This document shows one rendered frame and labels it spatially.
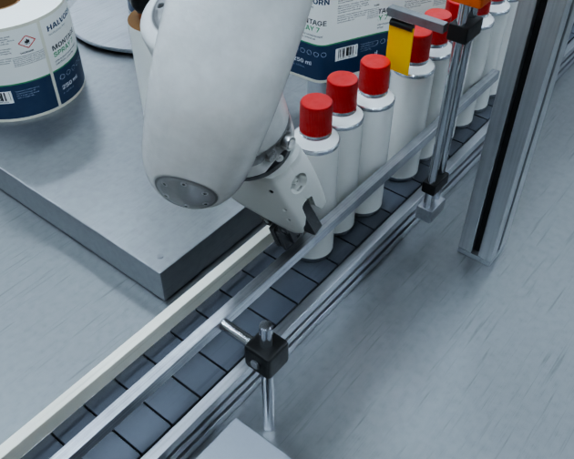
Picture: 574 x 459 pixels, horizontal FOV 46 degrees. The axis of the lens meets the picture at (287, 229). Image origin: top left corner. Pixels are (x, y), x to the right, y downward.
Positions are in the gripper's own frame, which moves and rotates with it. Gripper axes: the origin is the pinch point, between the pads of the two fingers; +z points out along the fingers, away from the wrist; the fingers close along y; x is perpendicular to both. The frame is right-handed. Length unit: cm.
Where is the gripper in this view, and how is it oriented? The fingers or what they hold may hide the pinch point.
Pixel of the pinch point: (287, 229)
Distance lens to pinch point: 74.3
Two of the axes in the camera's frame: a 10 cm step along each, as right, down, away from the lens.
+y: -7.8, -4.3, 4.6
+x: -5.9, 7.5, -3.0
